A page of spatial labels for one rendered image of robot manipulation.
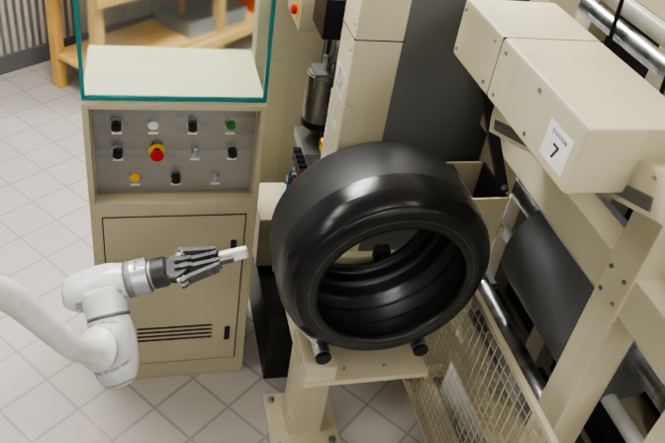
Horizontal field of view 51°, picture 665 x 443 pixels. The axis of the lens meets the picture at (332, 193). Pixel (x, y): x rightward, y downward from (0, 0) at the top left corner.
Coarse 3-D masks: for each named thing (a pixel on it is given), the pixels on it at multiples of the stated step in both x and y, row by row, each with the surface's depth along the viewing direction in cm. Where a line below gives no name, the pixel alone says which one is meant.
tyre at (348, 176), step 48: (384, 144) 175; (288, 192) 177; (336, 192) 164; (384, 192) 161; (432, 192) 164; (288, 240) 168; (336, 240) 161; (432, 240) 205; (480, 240) 173; (288, 288) 171; (336, 288) 207; (384, 288) 209; (432, 288) 201; (336, 336) 181; (384, 336) 187
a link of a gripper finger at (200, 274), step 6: (216, 264) 169; (198, 270) 168; (204, 270) 168; (210, 270) 168; (186, 276) 167; (192, 276) 167; (198, 276) 168; (204, 276) 169; (180, 282) 166; (192, 282) 168
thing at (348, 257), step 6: (348, 252) 217; (354, 252) 217; (360, 252) 218; (366, 252) 218; (372, 252) 218; (342, 258) 215; (348, 258) 215; (354, 258) 216; (360, 258) 217; (366, 258) 217; (372, 258) 218
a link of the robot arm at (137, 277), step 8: (128, 264) 168; (136, 264) 168; (144, 264) 167; (128, 272) 166; (136, 272) 166; (144, 272) 166; (128, 280) 165; (136, 280) 166; (144, 280) 166; (128, 288) 166; (136, 288) 166; (144, 288) 167; (152, 288) 170; (136, 296) 168
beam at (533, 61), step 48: (480, 0) 171; (480, 48) 165; (528, 48) 150; (576, 48) 154; (528, 96) 144; (576, 96) 135; (624, 96) 138; (528, 144) 145; (576, 144) 129; (624, 144) 129; (576, 192) 134
